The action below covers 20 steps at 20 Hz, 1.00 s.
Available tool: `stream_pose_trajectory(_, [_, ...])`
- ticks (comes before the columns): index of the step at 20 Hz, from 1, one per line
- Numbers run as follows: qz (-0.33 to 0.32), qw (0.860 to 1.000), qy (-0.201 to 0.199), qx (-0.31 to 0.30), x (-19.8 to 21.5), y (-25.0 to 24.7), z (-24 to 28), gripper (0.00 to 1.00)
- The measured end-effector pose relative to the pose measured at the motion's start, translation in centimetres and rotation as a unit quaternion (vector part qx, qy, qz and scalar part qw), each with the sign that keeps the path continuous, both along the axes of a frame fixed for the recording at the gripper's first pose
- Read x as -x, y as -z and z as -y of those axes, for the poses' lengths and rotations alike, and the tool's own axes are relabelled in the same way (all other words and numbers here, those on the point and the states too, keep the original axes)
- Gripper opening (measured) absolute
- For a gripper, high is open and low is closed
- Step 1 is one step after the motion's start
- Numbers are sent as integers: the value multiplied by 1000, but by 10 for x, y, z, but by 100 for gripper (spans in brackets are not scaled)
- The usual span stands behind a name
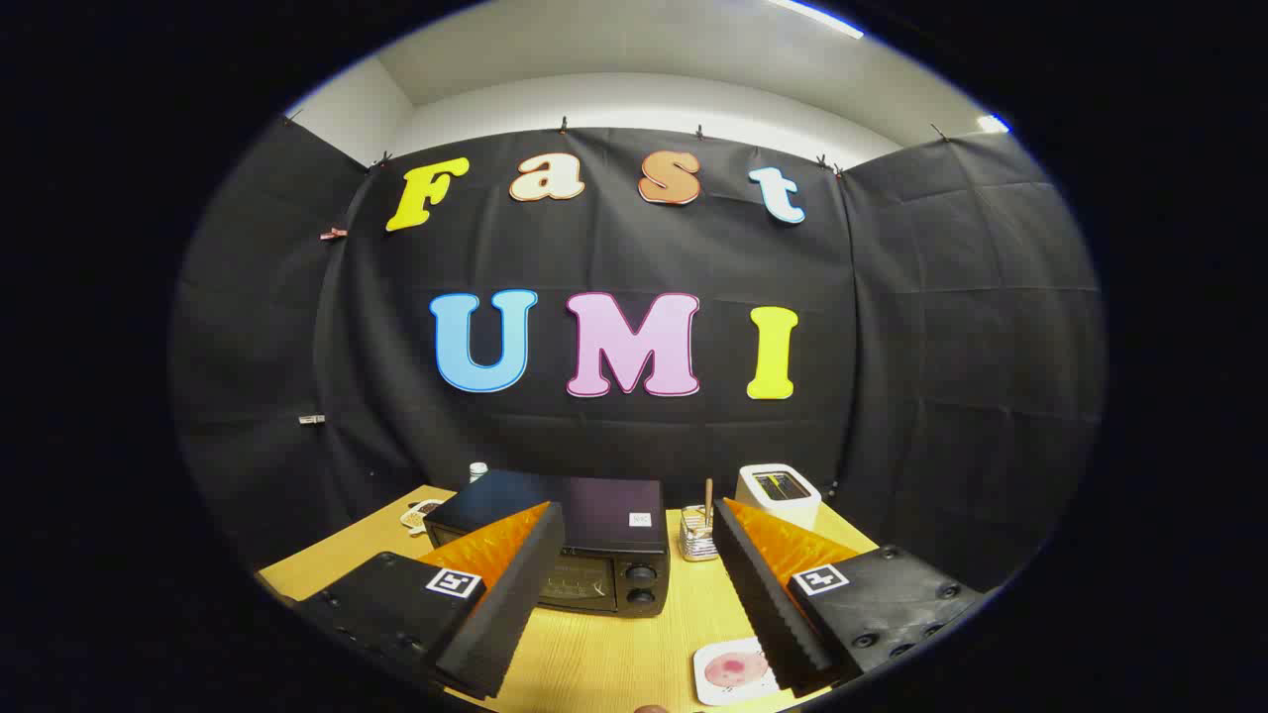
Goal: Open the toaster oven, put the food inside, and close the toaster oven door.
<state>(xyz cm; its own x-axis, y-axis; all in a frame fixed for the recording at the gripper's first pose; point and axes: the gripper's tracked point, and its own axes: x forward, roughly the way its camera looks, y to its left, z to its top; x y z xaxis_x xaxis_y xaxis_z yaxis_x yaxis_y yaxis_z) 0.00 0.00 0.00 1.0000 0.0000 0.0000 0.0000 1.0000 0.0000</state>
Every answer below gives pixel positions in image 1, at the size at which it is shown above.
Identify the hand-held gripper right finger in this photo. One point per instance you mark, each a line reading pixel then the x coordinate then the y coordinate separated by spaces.
pixel 768 604

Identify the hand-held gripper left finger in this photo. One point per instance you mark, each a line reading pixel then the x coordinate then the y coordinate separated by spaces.
pixel 515 594

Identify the white plate with pink meat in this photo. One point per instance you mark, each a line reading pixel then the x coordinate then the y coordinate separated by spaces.
pixel 728 673

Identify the black toaster oven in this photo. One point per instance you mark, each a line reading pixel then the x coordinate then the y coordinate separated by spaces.
pixel 604 515

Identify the white bread toaster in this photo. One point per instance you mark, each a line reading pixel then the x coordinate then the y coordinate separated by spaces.
pixel 797 510

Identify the small woven basket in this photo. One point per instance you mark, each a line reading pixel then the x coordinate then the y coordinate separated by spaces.
pixel 418 515

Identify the small white-capped bottle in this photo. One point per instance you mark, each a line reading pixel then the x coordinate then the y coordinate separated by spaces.
pixel 478 472

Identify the black backdrop cloth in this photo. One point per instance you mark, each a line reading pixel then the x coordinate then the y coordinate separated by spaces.
pixel 614 248

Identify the small ceiling light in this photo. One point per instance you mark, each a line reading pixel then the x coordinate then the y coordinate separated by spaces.
pixel 993 124

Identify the long ceiling light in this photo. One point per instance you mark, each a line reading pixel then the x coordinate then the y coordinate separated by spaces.
pixel 817 17

